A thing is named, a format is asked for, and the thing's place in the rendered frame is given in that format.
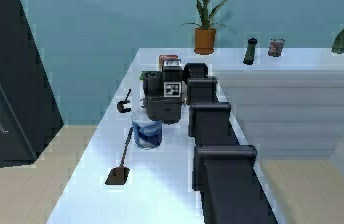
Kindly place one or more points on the small green round thing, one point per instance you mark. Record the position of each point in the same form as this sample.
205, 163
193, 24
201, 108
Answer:
143, 75

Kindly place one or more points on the grey red can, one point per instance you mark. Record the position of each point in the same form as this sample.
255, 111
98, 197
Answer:
276, 47

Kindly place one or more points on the red brown box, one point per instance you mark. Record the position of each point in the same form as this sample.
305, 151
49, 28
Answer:
166, 59

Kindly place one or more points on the dark green pepper mill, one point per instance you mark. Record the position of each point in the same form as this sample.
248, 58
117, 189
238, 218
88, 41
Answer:
250, 50

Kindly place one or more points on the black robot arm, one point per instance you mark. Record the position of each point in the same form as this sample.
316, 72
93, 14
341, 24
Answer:
226, 180

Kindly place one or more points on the green plant in orange pot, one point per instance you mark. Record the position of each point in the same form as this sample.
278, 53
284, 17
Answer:
205, 39

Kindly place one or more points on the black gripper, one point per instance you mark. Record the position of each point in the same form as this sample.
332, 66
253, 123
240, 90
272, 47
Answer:
163, 110

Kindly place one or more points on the green glass bottle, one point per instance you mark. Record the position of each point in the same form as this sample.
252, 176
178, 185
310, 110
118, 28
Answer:
342, 39

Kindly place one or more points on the black fridge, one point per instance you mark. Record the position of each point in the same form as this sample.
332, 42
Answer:
10, 86

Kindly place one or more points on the blue and white can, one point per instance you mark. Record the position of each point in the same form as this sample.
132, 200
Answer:
147, 132

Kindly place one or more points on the white kitchen counter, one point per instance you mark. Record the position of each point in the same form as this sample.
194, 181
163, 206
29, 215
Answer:
290, 110

